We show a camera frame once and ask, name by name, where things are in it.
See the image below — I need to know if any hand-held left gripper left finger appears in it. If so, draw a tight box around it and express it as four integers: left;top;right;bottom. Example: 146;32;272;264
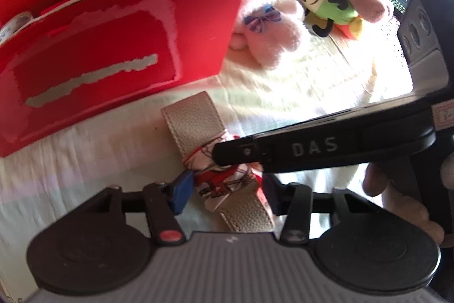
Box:
58;170;196;247

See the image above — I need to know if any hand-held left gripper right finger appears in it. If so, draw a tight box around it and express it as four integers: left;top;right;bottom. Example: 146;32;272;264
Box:
262;173;391;245

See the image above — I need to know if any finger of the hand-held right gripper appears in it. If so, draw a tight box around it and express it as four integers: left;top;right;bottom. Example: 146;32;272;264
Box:
213;134;274;168

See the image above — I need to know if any red patterned white scarf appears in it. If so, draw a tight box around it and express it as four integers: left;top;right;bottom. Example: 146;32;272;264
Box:
182;133;265;215

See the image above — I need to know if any beige leather strap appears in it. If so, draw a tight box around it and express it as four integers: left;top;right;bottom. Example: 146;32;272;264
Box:
160;92;275;233

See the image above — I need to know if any red cardboard box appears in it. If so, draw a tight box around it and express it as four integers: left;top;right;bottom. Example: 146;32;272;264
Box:
0;0;251;158

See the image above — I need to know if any person's right hand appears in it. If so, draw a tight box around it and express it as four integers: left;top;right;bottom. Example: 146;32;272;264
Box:
363;161;391;198

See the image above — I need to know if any quilted bedspread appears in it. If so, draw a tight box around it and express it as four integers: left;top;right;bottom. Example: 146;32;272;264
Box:
0;0;454;289

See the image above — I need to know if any pink plush bunny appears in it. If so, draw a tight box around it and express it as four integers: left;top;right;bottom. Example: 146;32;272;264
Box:
227;0;306;69

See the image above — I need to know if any patterned tape roll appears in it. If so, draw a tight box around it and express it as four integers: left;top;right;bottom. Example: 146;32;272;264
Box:
0;12;34;45

